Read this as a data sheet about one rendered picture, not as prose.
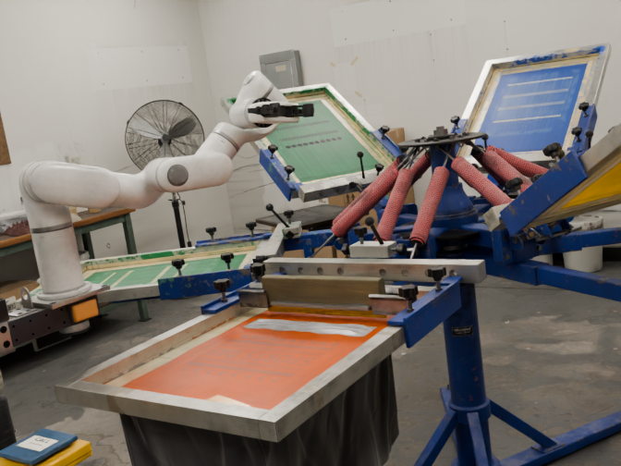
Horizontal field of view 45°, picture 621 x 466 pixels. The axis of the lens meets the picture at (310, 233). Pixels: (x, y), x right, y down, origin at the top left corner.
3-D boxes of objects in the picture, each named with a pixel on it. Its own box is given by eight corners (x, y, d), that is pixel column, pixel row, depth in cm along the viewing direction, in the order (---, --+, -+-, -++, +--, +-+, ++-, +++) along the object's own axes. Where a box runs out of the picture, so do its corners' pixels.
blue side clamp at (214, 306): (218, 332, 194) (214, 306, 193) (204, 331, 197) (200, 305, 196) (284, 298, 218) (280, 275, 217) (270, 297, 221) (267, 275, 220)
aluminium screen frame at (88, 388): (278, 442, 124) (274, 422, 124) (56, 401, 157) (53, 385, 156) (457, 300, 188) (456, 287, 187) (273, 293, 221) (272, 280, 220)
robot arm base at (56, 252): (19, 297, 176) (6, 234, 174) (66, 282, 186) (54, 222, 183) (55, 301, 167) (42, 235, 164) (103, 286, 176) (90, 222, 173)
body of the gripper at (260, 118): (279, 128, 191) (301, 126, 181) (243, 128, 186) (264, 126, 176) (278, 98, 190) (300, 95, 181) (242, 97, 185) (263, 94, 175)
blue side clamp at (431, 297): (409, 348, 163) (407, 318, 162) (390, 347, 166) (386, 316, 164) (461, 306, 187) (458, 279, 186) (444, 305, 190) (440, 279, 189)
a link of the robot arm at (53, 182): (164, 214, 194) (191, 219, 177) (13, 197, 174) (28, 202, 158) (171, 160, 193) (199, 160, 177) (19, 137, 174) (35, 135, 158)
